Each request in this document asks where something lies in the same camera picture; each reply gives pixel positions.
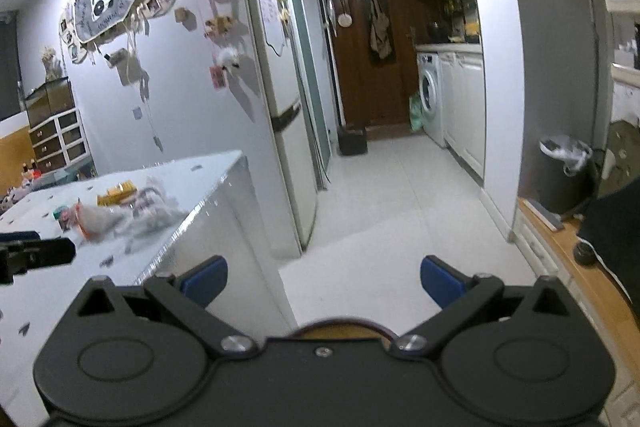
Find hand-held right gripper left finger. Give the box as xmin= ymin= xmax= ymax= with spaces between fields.
xmin=65 ymin=255 xmax=263 ymax=360

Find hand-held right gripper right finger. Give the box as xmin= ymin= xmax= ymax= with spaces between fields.
xmin=392 ymin=255 xmax=581 ymax=360

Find clear plastic bag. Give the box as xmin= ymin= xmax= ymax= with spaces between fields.
xmin=70 ymin=202 xmax=126 ymax=243

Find yellow packet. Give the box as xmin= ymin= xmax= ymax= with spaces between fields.
xmin=96 ymin=181 xmax=137 ymax=208

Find grey trash can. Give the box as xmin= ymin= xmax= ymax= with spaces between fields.
xmin=539 ymin=136 xmax=593 ymax=215

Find pile of small toys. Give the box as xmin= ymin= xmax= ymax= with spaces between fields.
xmin=0 ymin=162 xmax=43 ymax=212

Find white drawer cabinet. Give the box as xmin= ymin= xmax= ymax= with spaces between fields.
xmin=27 ymin=107 xmax=93 ymax=175

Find low wooden top cabinet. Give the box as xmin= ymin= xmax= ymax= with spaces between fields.
xmin=512 ymin=197 xmax=640 ymax=427

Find glass tank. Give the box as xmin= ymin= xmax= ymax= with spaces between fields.
xmin=25 ymin=77 xmax=76 ymax=128

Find black floor box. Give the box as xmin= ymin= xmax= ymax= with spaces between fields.
xmin=337 ymin=125 xmax=370 ymax=156

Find white refrigerator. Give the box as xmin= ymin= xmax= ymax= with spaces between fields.
xmin=232 ymin=0 xmax=321 ymax=258

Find green plastic bag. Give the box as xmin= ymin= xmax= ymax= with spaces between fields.
xmin=409 ymin=92 xmax=426 ymax=132

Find white kitchen base cabinets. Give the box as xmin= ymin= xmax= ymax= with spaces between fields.
xmin=440 ymin=47 xmax=487 ymax=180

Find dried flower bunch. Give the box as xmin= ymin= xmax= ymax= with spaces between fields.
xmin=41 ymin=46 xmax=65 ymax=82

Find dark cloth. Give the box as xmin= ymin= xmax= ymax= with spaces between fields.
xmin=577 ymin=177 xmax=640 ymax=303

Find white washing machine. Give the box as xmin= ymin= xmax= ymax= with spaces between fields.
xmin=416 ymin=52 xmax=446 ymax=148

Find brown wooden door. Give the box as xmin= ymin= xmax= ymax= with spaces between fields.
xmin=312 ymin=0 xmax=418 ymax=130

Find white plush toy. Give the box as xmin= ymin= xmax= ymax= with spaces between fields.
xmin=216 ymin=48 xmax=241 ymax=70

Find frosted glass sliding door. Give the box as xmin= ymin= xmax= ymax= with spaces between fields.
xmin=270 ymin=0 xmax=333 ymax=192

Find olive printed cloth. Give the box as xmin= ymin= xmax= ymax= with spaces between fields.
xmin=597 ymin=119 xmax=640 ymax=198

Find hanging tote bag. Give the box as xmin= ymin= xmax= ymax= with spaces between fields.
xmin=367 ymin=0 xmax=393 ymax=62

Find white shelf unit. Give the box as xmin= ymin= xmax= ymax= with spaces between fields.
xmin=605 ymin=0 xmax=640 ymax=128

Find hanging white round utensil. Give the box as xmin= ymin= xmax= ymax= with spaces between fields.
xmin=335 ymin=0 xmax=355 ymax=28

